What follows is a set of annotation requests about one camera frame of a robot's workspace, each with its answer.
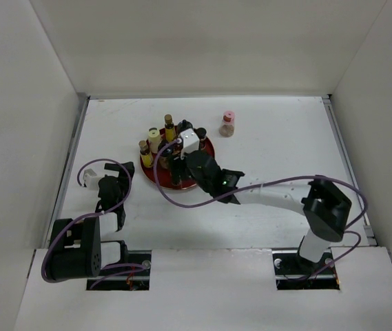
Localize red round lacquer tray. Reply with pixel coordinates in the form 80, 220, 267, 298
139, 128, 196, 190

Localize cream cap spice jar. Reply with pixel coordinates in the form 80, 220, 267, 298
147, 128, 162, 154

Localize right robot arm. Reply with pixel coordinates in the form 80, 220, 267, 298
168, 151, 352, 273

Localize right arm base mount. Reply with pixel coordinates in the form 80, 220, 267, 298
272, 249, 340, 290

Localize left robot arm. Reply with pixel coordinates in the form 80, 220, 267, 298
41, 159, 135, 283

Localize purple cable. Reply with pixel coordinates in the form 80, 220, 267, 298
152, 136, 369, 280
40, 158, 147, 289

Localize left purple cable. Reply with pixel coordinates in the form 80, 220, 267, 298
40, 158, 147, 289

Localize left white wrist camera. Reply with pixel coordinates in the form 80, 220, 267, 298
83, 168, 103, 190

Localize black cap spice bottle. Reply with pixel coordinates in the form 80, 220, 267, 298
171, 174, 187, 187

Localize yellow label brown bottle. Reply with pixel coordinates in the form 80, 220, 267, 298
138, 140, 154, 168

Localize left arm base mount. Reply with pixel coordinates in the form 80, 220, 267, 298
86, 250, 152, 292

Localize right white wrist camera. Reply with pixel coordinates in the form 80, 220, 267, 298
177, 128, 200, 159

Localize black grinder salt jar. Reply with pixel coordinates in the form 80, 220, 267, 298
158, 139, 173, 170

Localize black cap brown spice jar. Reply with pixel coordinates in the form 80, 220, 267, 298
195, 128, 207, 150

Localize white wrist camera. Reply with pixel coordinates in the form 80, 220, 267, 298
177, 128, 200, 159
83, 168, 103, 190

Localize pink cap spice jar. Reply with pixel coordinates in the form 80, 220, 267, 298
219, 111, 235, 137

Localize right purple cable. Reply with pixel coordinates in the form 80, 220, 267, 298
152, 136, 369, 280

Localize black grinder pepper jar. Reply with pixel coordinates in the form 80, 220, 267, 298
176, 119, 193, 134

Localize gold cap yellow bottle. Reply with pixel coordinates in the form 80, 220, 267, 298
164, 114, 177, 143

